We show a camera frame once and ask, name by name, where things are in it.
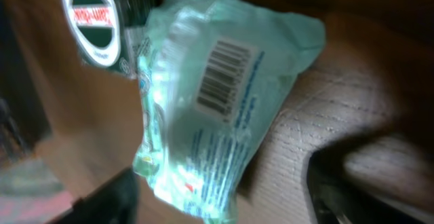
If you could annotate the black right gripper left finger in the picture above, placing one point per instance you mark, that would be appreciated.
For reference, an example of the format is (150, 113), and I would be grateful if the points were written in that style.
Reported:
(116, 201)

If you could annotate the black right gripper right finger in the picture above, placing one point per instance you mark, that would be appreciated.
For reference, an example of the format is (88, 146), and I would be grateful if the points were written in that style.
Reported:
(337, 197)

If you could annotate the green snack packet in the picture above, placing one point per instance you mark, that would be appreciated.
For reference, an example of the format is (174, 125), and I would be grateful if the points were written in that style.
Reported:
(213, 78)

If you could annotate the round white red lid cup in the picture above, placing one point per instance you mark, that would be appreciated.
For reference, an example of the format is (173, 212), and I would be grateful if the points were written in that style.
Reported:
(109, 33)

